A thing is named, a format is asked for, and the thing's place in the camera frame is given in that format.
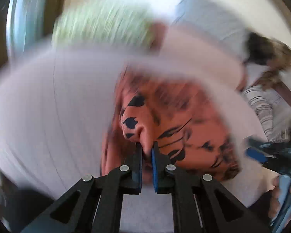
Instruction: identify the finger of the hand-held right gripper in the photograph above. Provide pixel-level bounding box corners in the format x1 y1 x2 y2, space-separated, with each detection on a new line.
246 148 269 164

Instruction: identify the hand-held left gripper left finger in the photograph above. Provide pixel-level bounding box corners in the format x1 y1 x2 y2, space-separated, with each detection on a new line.
21 142 144 233

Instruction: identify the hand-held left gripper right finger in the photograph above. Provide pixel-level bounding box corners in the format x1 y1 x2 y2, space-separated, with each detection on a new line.
151 141 270 233

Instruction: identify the orange floral garment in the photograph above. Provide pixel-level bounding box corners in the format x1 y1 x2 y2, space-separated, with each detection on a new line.
100 68 241 183

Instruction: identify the person's right hand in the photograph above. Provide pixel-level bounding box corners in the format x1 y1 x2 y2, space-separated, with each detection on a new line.
268 176 291 222

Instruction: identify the white quilted sofa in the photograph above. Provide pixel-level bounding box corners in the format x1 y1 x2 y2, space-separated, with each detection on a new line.
0 24 291 233

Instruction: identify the grey cushion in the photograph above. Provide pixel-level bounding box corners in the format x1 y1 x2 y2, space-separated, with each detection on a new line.
172 0 251 62

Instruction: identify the green floral pillow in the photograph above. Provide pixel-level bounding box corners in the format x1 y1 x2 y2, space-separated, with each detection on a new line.
51 2 156 52

